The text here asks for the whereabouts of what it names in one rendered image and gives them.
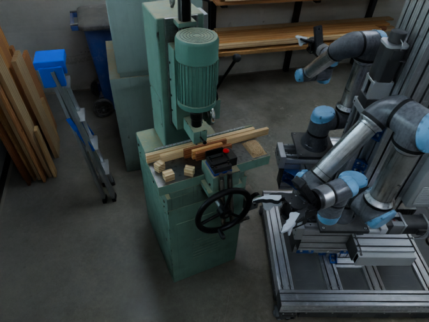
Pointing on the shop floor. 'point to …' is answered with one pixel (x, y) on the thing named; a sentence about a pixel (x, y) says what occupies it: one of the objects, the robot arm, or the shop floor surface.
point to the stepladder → (74, 115)
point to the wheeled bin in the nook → (94, 14)
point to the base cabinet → (188, 232)
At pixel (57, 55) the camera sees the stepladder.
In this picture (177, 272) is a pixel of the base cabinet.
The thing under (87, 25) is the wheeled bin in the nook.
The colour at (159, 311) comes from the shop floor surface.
